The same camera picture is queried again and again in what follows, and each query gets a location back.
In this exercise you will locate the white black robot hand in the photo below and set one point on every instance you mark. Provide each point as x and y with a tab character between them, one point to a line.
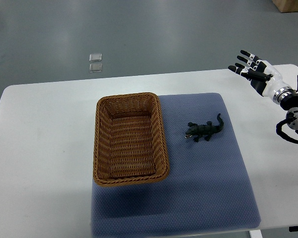
263	77

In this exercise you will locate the dark toy crocodile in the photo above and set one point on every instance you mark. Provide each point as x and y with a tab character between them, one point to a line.
204	130

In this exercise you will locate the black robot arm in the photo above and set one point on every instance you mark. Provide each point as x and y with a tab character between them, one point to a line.
289	102

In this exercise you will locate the brown wicker basket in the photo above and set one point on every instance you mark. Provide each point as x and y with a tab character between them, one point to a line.
129	142

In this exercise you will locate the cardboard box corner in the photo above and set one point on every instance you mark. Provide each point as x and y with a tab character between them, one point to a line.
286	6

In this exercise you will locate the blue textured mat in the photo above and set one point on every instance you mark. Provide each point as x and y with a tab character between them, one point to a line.
207	189

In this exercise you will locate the upper floor socket plate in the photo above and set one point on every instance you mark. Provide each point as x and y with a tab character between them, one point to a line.
94	57

